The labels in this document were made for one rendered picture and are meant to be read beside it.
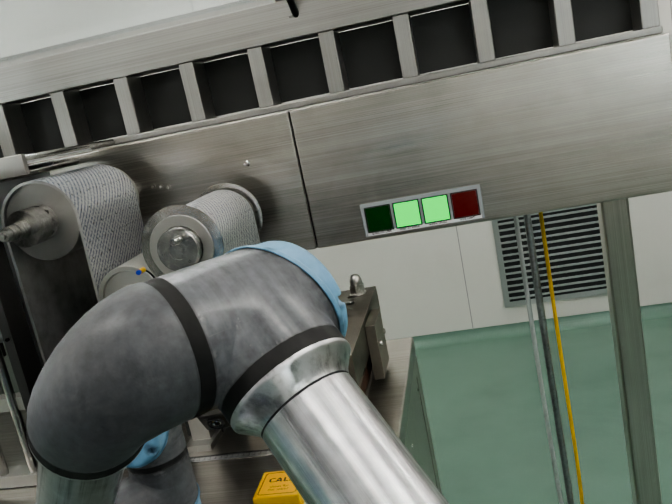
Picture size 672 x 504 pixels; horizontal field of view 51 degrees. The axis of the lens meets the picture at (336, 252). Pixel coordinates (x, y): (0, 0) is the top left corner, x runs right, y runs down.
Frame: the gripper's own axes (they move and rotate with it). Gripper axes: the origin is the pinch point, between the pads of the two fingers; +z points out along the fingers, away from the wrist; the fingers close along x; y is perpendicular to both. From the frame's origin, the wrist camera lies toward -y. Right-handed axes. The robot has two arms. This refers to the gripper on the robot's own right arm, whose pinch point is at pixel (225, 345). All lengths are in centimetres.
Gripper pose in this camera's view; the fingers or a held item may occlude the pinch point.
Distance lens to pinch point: 117.0
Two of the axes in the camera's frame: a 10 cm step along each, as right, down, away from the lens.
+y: -2.2, -9.5, -2.0
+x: -9.6, 1.8, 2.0
